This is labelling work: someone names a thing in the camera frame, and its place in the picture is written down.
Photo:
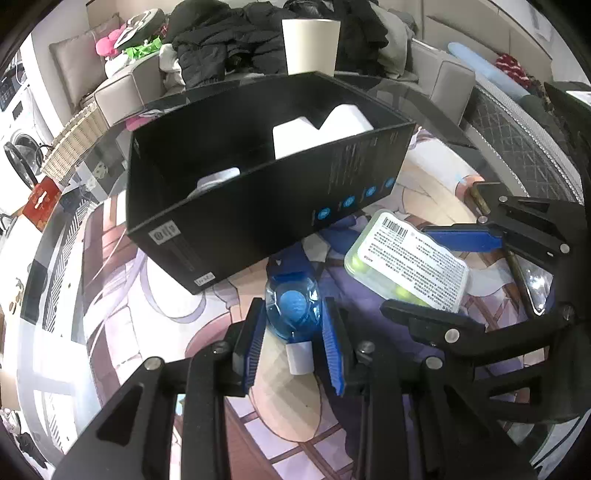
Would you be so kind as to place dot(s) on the grey woven chair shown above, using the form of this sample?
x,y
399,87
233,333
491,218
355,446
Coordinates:
x,y
512,138

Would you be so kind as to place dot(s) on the green plastic bag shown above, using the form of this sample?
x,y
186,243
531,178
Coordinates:
x,y
143,48

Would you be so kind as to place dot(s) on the beige slatted basket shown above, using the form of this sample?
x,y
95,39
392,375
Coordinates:
x,y
74,141

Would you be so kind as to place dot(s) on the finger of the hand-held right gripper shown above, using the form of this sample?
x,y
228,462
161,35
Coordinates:
x,y
429,323
466,239

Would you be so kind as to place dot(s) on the black padded jacket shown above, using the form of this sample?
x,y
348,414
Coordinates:
x,y
217,41

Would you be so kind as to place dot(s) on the grey cushion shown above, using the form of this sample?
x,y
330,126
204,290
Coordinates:
x,y
78,60

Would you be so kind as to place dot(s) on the blue liquid bottle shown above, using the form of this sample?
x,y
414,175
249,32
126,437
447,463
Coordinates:
x,y
292,304

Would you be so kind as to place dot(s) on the white rectangular box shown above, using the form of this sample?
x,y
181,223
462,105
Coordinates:
x,y
295,136

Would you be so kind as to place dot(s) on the red knitted cloth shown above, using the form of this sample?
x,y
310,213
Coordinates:
x,y
515,69

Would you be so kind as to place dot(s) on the black cardboard box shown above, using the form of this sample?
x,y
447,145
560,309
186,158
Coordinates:
x,y
231,221

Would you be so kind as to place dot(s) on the grey sofa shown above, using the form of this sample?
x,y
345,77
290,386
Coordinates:
x,y
124,87

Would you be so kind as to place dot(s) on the light blue roll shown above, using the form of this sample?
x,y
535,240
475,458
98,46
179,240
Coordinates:
x,y
489,69

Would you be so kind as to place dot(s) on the grey clothing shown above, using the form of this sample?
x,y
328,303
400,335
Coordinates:
x,y
397,41

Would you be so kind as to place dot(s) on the pink plush toy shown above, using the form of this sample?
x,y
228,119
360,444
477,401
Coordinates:
x,y
108,44

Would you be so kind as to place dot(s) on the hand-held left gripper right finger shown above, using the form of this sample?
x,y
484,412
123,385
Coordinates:
x,y
332,344

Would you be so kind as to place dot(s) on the red paper box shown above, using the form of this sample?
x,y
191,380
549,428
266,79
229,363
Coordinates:
x,y
41,205

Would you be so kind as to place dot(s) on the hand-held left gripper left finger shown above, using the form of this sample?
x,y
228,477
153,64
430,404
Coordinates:
x,y
254,344

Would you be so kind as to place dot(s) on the clear case with white label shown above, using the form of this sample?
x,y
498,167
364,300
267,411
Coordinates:
x,y
415,258

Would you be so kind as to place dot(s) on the thick white box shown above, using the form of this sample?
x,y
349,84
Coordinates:
x,y
347,122

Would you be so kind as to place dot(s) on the black clothing pile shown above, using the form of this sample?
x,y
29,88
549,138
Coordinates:
x,y
360,27

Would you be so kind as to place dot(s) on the beige paper cup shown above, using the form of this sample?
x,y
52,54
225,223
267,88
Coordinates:
x,y
310,46

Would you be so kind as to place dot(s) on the white washing machine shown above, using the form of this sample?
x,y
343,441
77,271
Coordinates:
x,y
18,134

